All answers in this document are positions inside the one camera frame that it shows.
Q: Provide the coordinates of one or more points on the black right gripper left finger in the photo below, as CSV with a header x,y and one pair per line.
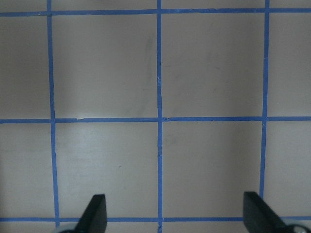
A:
x,y
94,218

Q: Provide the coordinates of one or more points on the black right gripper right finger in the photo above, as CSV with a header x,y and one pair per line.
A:
x,y
258,217

